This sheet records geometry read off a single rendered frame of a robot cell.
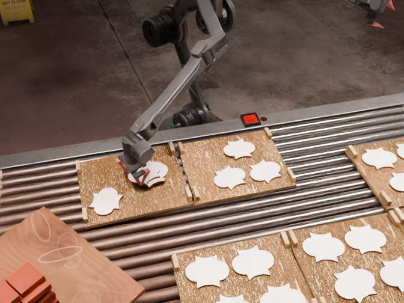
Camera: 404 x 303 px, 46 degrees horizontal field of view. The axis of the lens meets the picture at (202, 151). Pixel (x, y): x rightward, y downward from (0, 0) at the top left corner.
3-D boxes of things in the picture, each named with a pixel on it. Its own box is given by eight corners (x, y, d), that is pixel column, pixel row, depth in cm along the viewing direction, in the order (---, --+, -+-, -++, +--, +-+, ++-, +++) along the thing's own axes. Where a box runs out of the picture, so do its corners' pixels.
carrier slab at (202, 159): (177, 147, 207) (177, 144, 206) (266, 132, 214) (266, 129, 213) (196, 207, 182) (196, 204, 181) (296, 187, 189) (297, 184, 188)
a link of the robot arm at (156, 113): (207, 56, 190) (198, 38, 182) (217, 61, 187) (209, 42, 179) (140, 139, 181) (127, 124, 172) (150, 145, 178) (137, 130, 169)
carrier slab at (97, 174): (76, 165, 198) (75, 162, 197) (172, 146, 207) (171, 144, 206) (85, 229, 174) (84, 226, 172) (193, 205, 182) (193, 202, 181)
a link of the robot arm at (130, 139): (130, 129, 175) (118, 136, 172) (142, 138, 171) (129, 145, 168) (132, 143, 180) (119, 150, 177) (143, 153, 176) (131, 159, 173)
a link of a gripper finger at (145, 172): (141, 174, 188) (139, 156, 182) (151, 184, 184) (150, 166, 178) (127, 182, 185) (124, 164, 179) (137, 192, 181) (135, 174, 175)
